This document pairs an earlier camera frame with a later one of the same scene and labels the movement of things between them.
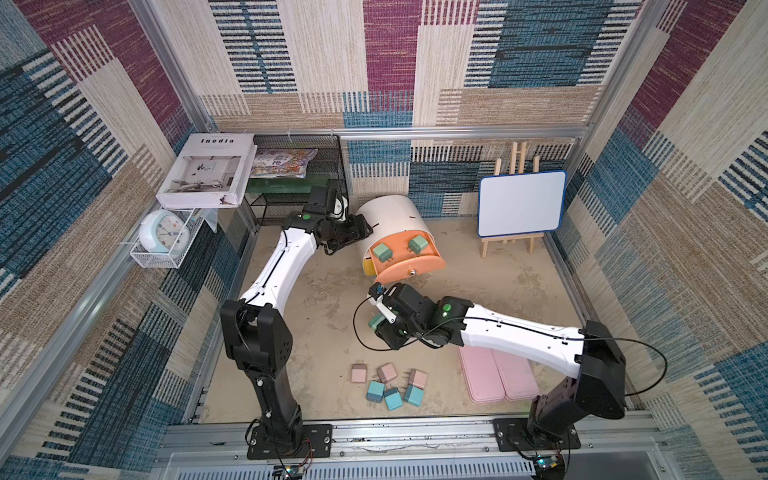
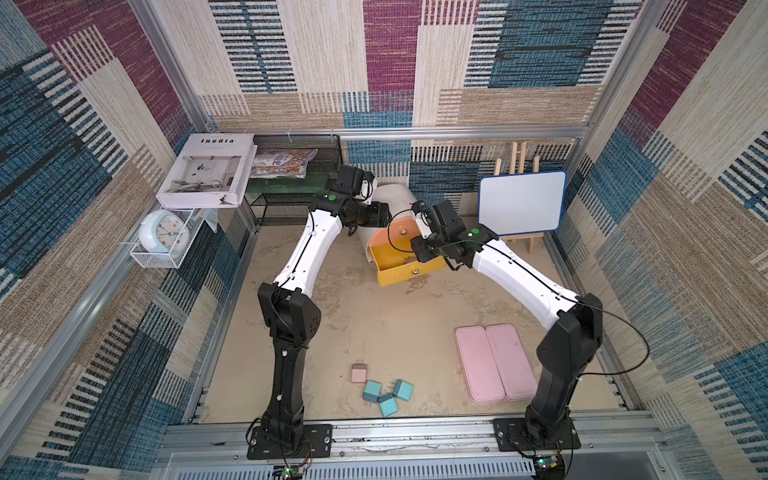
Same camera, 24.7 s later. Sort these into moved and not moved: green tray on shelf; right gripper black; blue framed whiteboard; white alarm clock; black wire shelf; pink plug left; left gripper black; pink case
Moved: left gripper black; right gripper black
Not moved: pink plug left; blue framed whiteboard; white alarm clock; black wire shelf; pink case; green tray on shelf
